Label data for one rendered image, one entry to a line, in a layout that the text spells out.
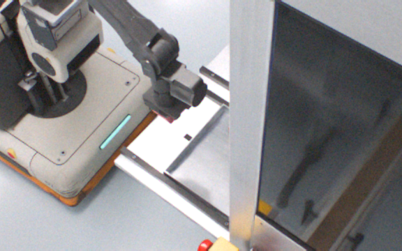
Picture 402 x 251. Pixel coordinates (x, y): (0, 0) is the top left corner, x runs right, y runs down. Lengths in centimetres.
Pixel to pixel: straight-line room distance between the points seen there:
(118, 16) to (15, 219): 157
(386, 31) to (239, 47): 23
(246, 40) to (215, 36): 224
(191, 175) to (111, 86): 101
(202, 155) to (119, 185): 102
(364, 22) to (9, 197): 222
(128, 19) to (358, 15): 67
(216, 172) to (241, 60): 82
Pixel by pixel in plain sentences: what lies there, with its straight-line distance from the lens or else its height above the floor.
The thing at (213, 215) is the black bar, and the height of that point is 90.
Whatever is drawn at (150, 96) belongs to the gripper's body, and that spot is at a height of 117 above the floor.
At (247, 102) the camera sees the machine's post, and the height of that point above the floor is 157.
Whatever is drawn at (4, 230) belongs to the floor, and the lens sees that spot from 264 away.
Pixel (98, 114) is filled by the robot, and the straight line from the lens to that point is 246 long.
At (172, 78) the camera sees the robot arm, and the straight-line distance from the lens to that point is 125.
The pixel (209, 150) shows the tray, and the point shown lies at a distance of 163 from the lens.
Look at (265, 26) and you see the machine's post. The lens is 73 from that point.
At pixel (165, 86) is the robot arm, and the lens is 129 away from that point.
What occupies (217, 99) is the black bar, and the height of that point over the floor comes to 90.
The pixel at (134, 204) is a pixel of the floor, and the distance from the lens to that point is 256.
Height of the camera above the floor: 231
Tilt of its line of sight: 58 degrees down
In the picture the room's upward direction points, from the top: 4 degrees counter-clockwise
